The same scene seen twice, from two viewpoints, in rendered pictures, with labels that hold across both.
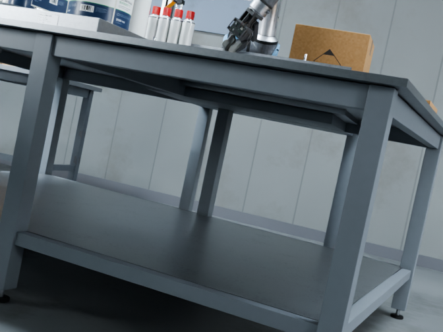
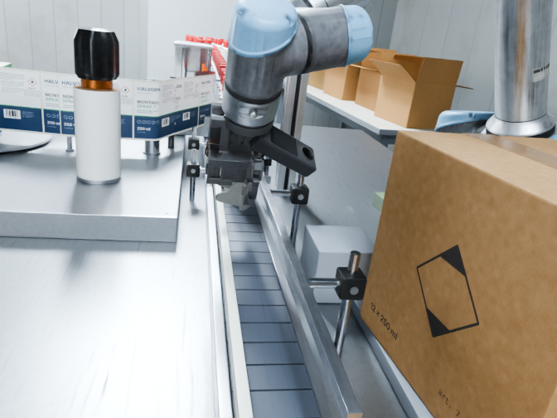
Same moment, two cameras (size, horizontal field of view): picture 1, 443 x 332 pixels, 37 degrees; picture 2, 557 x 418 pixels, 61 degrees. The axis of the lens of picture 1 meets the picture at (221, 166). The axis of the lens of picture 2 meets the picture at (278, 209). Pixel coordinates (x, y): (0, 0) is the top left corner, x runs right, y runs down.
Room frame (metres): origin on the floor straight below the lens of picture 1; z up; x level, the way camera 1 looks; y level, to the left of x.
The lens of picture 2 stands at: (2.24, -0.58, 1.22)
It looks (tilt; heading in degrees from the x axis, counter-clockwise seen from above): 21 degrees down; 56
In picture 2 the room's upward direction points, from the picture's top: 7 degrees clockwise
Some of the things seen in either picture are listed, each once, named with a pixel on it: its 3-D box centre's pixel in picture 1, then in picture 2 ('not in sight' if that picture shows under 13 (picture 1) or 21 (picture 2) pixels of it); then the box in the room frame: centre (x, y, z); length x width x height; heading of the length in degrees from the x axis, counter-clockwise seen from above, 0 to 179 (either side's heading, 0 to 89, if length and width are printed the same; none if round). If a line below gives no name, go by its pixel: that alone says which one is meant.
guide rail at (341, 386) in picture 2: (219, 49); (263, 185); (2.67, 0.10, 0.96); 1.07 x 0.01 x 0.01; 67
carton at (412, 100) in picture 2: not in sight; (415, 89); (4.40, 1.34, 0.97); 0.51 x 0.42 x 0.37; 168
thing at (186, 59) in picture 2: not in sight; (193, 89); (2.82, 0.81, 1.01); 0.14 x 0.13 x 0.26; 67
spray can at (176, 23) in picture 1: (174, 34); not in sight; (2.71, 0.29, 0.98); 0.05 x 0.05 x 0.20
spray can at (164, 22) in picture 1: (163, 32); not in sight; (2.72, 0.34, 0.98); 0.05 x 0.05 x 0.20
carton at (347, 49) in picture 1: (329, 67); (533, 284); (2.75, -0.35, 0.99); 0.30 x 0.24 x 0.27; 74
